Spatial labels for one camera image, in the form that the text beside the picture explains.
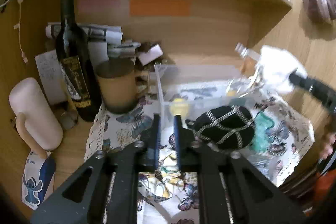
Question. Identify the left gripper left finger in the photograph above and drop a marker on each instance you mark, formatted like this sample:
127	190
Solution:
153	144

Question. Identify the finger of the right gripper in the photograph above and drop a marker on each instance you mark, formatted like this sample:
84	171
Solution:
317	89

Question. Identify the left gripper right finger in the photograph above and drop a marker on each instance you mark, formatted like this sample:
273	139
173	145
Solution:
183	139

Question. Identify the yellow soft ball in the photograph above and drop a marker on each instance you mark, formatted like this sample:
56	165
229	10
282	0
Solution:
179	106

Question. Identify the black pouch with silver chain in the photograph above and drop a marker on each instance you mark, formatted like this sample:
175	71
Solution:
226	127

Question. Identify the white fluffy soft object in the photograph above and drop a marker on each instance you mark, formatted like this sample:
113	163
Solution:
277	64

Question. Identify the green knitted cloth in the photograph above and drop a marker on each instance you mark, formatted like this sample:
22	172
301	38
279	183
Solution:
262	124

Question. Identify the person's right hand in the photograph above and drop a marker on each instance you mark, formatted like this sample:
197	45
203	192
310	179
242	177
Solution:
328	141

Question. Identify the butterfly print cloth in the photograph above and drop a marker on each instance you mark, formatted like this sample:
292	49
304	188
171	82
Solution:
225	186

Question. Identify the clear plastic storage box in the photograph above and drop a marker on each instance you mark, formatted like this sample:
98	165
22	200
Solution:
205	87

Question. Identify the brown lidded canister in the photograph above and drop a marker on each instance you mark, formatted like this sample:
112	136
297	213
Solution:
116	79

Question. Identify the clear glass bottle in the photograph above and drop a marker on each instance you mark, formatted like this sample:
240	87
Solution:
250	59

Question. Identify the stack of papers and books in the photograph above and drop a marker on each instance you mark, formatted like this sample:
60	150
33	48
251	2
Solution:
89	42

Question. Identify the orange paper strip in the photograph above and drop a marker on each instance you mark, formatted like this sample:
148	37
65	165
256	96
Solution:
159	8

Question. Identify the blue cartoon box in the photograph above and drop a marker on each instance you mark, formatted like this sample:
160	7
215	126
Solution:
38	179

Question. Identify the dark wine bottle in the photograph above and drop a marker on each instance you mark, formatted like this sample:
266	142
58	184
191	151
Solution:
79	76

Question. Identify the white cylindrical roll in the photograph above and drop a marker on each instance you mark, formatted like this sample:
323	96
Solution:
27	98

